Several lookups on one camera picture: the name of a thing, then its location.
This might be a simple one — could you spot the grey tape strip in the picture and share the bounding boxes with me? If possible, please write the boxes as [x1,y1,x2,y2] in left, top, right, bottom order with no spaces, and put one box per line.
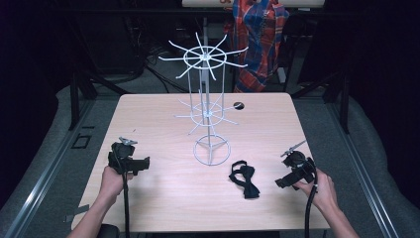
[62,203,91,224]

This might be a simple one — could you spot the black metal frame stand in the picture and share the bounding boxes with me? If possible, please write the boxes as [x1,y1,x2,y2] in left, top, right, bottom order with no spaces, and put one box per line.
[289,65,352,135]
[66,63,131,132]

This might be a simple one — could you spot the person's right hand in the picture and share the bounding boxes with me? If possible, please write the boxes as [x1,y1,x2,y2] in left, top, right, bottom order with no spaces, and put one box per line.
[293,168,340,216]

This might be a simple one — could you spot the aluminium floor rail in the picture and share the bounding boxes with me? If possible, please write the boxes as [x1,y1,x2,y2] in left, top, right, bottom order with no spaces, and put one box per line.
[0,98,97,238]
[325,98,402,238]

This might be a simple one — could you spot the red blue plaid cloth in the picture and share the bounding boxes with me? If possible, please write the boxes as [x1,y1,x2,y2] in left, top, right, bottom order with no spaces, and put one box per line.
[223,0,290,94]

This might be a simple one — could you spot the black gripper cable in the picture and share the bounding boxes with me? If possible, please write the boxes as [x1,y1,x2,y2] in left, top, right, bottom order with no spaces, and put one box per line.
[112,142,132,238]
[303,157,320,238]

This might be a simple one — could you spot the person's left hand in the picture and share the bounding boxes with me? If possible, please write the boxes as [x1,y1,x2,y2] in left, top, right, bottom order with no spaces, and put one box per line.
[98,165,135,208]

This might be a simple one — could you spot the black chair seat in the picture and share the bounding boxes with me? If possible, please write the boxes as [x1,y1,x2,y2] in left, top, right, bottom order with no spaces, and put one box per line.
[97,223,121,238]

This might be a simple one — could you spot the black floor cables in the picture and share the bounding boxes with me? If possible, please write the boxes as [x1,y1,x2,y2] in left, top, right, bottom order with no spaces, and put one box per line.
[123,16,191,94]

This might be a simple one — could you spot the white wire display rack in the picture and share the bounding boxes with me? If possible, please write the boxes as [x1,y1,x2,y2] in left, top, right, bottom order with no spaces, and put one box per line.
[157,31,250,167]

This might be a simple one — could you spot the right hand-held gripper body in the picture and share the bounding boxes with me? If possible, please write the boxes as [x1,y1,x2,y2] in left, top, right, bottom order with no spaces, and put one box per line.
[280,140,317,184]

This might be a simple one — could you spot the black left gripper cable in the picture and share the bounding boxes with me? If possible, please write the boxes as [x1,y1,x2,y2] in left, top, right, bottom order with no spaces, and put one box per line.
[112,142,132,238]

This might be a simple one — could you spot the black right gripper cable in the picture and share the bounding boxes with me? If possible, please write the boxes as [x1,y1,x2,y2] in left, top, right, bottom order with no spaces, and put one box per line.
[303,157,320,238]

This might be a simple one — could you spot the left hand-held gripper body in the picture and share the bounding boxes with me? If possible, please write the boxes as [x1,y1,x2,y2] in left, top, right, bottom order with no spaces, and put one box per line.
[107,136,139,177]

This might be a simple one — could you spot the black bow tie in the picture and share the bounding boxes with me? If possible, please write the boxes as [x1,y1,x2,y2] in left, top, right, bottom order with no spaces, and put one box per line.
[228,160,262,200]

